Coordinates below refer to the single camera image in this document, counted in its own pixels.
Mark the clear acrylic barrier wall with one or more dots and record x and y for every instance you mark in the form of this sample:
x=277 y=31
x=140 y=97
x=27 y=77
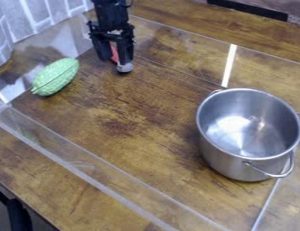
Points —
x=102 y=156

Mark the stainless steel pot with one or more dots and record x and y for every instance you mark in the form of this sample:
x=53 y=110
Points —
x=249 y=132

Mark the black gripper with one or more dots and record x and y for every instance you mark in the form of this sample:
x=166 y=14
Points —
x=111 y=28

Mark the green bitter gourd toy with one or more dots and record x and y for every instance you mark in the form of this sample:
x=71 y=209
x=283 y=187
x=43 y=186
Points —
x=54 y=77

